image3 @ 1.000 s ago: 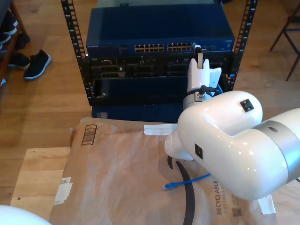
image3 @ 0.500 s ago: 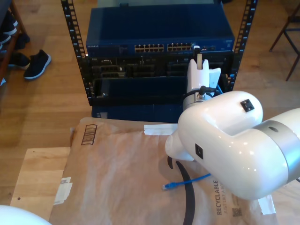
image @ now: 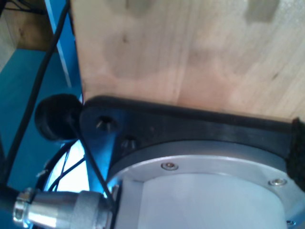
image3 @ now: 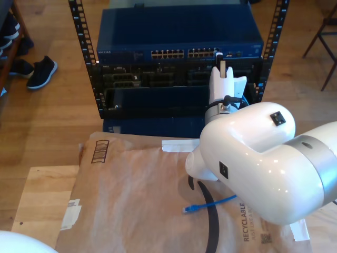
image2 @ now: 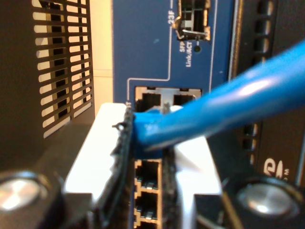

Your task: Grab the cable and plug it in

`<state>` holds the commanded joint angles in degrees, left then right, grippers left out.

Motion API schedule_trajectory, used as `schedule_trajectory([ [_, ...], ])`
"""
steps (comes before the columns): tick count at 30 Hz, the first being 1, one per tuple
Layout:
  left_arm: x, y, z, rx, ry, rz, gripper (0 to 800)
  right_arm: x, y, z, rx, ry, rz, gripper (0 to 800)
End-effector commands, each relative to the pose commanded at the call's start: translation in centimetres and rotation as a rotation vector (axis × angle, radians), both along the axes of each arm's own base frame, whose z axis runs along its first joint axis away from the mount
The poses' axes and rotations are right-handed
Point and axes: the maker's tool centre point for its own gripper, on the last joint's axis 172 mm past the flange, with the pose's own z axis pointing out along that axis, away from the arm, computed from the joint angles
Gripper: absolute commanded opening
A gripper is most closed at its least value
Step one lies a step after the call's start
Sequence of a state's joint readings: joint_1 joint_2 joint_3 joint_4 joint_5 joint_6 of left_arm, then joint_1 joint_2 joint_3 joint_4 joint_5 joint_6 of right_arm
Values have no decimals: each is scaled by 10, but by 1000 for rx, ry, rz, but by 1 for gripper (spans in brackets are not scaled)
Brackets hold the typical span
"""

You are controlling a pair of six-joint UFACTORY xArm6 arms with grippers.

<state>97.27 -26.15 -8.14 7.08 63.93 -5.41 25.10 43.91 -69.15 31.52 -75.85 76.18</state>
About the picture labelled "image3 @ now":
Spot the black server rack frame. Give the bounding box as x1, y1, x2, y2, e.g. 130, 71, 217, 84
68, 0, 290, 119

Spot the blue network switch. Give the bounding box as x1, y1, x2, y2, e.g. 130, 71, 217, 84
96, 5, 265, 64

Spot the wooden shoe rack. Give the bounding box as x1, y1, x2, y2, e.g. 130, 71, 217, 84
0, 0, 30, 90

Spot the dark metal chair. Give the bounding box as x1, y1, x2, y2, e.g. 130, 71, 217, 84
302, 2, 337, 92

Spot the white label sticker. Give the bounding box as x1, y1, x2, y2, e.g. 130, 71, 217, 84
60, 199, 82, 231

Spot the black rack tray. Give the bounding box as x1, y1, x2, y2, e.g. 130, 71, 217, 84
101, 85, 260, 119

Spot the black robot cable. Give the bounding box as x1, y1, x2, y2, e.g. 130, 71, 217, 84
222, 95, 245, 109

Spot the blue network cable clear plug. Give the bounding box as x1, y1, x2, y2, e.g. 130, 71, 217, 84
182, 95, 250, 215

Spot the brown paper mailer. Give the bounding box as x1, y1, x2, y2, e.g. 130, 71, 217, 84
55, 131, 313, 253

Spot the black rack server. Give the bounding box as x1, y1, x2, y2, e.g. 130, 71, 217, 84
98, 62, 264, 89

